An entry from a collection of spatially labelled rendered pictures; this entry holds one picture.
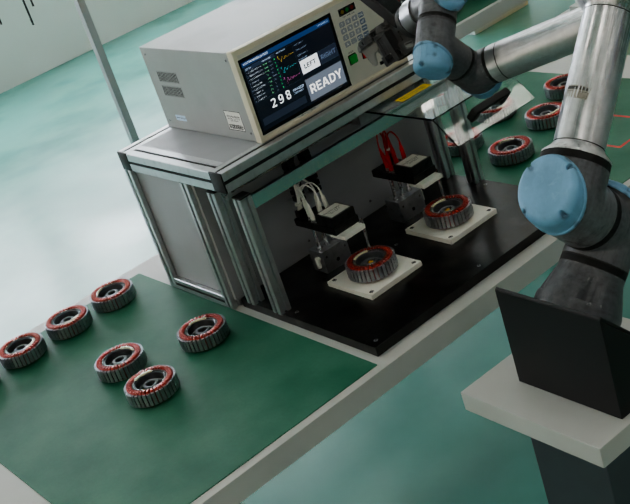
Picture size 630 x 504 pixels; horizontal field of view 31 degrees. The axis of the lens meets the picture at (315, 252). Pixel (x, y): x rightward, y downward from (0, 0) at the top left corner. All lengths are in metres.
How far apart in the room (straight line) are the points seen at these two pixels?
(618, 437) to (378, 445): 1.50
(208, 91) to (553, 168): 0.92
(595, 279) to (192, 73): 1.04
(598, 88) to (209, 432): 0.95
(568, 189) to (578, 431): 0.39
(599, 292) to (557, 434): 0.24
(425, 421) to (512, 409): 1.37
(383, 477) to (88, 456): 1.12
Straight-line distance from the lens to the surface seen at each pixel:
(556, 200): 1.86
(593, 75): 1.95
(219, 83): 2.47
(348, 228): 2.49
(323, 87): 2.52
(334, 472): 3.29
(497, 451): 3.18
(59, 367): 2.69
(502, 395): 2.06
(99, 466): 2.28
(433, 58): 2.19
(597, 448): 1.90
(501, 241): 2.50
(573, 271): 1.97
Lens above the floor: 1.91
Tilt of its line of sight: 25 degrees down
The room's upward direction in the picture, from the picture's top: 19 degrees counter-clockwise
